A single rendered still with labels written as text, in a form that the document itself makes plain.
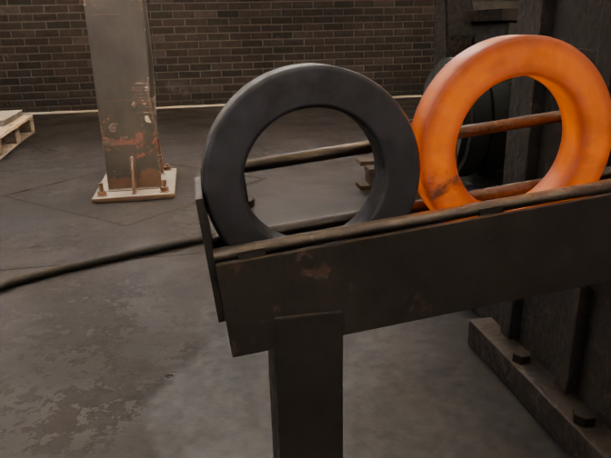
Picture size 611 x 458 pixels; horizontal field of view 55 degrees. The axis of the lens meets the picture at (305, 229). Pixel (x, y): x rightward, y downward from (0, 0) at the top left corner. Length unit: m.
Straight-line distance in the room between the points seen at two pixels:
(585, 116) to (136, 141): 2.62
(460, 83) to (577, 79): 0.11
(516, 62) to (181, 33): 6.08
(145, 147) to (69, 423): 1.88
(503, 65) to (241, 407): 0.99
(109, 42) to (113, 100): 0.27
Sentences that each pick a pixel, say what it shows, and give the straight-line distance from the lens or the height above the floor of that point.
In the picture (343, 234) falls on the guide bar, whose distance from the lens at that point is 0.49.
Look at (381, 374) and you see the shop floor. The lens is 1.44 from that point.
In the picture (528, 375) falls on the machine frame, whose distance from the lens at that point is 1.37.
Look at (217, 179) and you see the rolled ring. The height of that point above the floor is 0.66.
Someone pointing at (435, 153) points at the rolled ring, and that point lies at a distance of 0.52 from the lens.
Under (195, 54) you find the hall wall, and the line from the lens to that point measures 6.55.
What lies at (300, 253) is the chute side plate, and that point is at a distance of 0.48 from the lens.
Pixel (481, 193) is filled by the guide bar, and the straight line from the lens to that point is 0.59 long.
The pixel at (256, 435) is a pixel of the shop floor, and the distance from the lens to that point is 1.26.
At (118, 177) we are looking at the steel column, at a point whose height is 0.09.
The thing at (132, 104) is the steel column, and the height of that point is 0.45.
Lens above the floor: 0.78
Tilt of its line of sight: 19 degrees down
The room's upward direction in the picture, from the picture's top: 1 degrees counter-clockwise
